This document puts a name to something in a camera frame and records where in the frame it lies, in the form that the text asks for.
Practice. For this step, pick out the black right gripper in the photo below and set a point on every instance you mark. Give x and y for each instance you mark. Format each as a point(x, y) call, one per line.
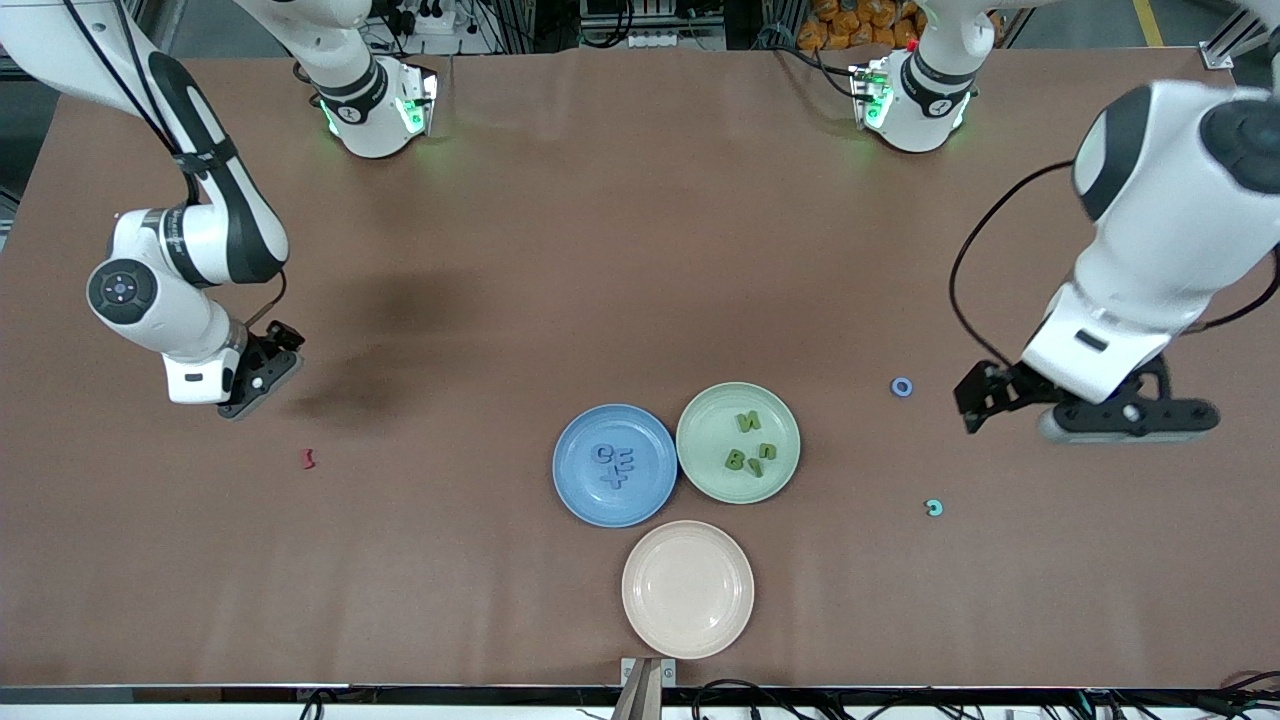
point(268, 345)

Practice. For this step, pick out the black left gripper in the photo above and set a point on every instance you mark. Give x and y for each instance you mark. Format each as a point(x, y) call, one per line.
point(1000, 386)

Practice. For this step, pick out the green foam letter N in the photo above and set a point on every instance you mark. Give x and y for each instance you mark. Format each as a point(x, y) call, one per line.
point(748, 422)

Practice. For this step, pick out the green foam letter B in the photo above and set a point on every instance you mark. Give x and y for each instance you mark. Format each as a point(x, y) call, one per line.
point(733, 461)

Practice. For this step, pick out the blue foam letter X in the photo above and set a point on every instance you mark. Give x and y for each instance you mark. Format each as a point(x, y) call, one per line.
point(613, 481)

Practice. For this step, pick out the blue foam letter E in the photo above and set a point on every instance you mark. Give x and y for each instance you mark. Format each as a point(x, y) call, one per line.
point(625, 461)

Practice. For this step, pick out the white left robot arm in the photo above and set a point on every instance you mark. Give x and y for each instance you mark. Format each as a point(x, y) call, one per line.
point(1150, 250)

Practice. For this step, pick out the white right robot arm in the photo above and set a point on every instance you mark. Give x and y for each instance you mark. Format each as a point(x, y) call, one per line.
point(150, 330)

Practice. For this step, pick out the blue foam letter O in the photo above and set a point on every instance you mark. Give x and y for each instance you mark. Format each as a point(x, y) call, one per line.
point(895, 387)

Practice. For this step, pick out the green round plate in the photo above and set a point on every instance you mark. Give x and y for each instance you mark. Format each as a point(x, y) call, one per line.
point(710, 420)

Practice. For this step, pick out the white power strip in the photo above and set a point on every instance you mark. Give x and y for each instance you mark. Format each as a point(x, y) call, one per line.
point(655, 40)
point(430, 20)

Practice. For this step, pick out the blue round plate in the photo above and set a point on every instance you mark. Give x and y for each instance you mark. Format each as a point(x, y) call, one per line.
point(590, 505)

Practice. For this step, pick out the brown table cover sheet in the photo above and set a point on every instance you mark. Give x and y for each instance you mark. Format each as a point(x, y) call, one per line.
point(640, 250)

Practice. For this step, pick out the beige round plate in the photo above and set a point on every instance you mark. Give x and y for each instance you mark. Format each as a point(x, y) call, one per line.
point(688, 589)

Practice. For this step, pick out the bag of orange fruit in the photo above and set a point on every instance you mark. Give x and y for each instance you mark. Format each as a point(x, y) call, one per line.
point(850, 25)

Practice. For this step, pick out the aluminium frame profile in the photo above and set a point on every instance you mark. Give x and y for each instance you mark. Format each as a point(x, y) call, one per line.
point(1218, 55)

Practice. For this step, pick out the metal clamp bracket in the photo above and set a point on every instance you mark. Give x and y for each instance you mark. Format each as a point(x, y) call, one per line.
point(648, 690)

